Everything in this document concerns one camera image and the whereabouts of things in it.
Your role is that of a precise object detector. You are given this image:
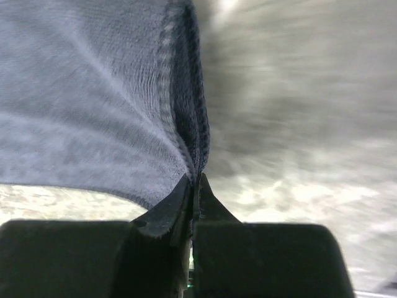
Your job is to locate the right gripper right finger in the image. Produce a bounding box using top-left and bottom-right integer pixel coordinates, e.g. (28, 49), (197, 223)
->
(193, 176), (354, 297)

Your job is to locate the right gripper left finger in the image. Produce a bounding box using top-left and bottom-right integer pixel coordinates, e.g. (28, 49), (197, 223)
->
(1, 178), (191, 297)

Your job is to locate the dark blue towel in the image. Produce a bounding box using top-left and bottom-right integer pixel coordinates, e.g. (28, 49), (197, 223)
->
(1, 1), (209, 209)

